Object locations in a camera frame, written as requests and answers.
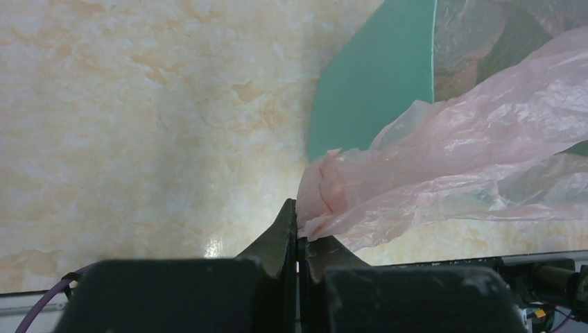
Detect green plastic trash bin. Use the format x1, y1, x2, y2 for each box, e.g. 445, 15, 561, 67
306, 1, 587, 161

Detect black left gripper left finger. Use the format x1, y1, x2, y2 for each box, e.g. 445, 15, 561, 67
55, 199, 297, 332

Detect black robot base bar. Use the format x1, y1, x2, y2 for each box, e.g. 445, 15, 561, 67
393, 250, 587, 332

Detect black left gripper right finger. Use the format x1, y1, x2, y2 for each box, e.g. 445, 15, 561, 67
298, 237, 526, 332

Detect pink translucent trash bag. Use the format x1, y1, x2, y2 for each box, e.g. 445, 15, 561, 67
296, 25, 587, 250

